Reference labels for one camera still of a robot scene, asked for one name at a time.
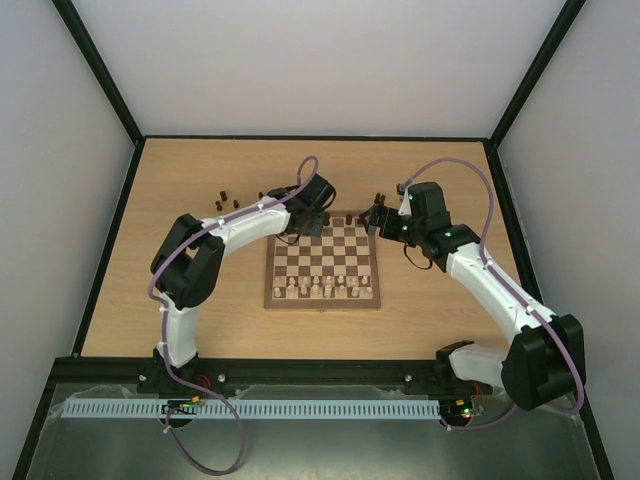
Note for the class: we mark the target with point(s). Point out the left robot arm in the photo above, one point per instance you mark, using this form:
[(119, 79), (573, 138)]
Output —
[(187, 266)]

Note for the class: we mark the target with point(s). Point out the black aluminium frame rail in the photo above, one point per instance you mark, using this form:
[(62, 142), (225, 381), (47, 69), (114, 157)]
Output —
[(228, 376)]

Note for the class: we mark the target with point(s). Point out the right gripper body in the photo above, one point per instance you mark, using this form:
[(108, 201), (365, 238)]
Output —
[(378, 218)]

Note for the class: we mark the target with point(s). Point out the wooden chess board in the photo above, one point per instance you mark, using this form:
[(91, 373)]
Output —
[(341, 250)]

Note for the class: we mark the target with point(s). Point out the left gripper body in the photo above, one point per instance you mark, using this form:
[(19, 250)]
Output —
[(312, 228)]

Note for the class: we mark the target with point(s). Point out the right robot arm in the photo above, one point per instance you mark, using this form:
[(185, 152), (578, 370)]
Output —
[(545, 357)]

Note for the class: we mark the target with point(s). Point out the white slotted cable duct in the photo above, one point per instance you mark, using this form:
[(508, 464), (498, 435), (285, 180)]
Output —
[(254, 409)]

